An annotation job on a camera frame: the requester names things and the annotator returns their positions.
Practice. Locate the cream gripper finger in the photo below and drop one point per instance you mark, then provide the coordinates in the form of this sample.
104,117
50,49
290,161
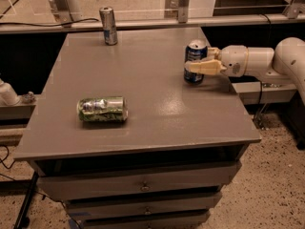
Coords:
211,67
213,53

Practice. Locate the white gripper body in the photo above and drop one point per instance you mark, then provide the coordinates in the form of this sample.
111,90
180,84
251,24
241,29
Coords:
234,60

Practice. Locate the blue pepsi can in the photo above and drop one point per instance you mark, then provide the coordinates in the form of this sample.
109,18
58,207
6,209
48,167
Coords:
197,49

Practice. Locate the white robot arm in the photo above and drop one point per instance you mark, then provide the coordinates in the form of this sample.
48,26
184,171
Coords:
283,65

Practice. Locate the tall silver energy drink can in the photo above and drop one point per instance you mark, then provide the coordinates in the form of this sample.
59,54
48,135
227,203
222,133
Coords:
108,23

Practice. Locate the green crushed soda can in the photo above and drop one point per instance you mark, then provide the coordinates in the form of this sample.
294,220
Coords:
102,109

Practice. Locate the grey drawer cabinet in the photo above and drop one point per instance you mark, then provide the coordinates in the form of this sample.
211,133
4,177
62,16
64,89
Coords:
170,122

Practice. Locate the bottom grey drawer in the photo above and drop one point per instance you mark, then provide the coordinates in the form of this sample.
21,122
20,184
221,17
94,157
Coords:
157,221

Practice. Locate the grey drawer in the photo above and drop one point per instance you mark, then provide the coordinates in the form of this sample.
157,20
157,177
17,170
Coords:
143,206
157,221
140,181

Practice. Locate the top grey drawer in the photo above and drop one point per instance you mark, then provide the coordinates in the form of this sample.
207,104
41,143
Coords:
140,181

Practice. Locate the middle grey drawer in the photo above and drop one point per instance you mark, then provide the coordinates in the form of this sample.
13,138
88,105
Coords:
143,206

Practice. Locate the white pipe fitting left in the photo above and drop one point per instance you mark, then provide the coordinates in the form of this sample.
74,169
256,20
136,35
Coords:
9,96

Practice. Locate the black stand leg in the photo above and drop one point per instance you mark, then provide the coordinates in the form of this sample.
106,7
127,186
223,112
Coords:
22,220

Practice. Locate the centre metal frame post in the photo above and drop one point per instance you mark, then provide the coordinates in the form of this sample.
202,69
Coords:
177,9

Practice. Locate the metal frame post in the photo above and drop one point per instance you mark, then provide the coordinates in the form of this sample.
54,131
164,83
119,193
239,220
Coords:
65,11
177,9

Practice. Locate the horizontal metal rail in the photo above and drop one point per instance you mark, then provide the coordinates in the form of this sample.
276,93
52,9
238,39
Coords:
92,25

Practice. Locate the left metal frame post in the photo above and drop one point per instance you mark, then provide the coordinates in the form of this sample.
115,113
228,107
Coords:
65,11

